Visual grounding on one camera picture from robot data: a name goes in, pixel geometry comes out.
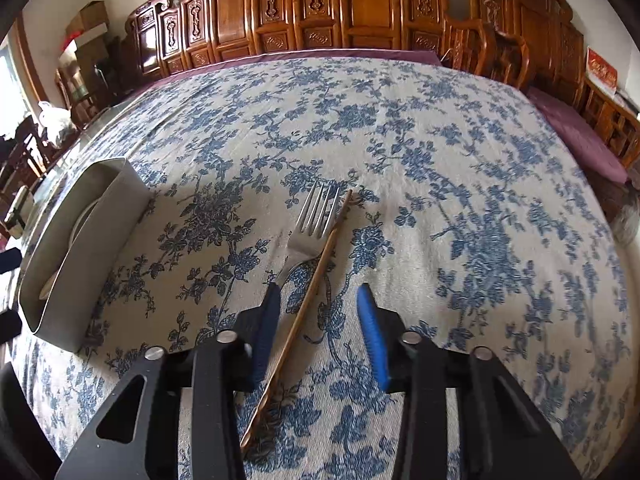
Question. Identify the silver metal fork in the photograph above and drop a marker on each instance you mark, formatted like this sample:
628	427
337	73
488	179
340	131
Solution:
312	228

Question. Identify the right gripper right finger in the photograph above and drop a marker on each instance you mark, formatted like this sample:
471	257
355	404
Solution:
501	433

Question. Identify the red sign card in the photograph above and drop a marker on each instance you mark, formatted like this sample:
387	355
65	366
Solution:
601	72

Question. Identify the cardboard boxes stack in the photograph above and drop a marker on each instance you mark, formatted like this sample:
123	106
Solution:
85	69

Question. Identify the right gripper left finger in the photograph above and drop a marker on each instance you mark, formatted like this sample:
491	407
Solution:
135	432

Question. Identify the carved wooden bench back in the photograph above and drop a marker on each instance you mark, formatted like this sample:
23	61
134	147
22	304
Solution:
164	38

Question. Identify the carved wooden chair right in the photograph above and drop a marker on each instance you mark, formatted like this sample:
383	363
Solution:
557	59

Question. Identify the blue floral tablecloth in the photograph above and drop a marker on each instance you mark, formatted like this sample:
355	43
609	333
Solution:
470	218

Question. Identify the grey metal tray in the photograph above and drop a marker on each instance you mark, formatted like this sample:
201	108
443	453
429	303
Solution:
77	249

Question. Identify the dark brown wooden chopstick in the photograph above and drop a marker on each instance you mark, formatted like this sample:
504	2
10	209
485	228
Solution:
287	332

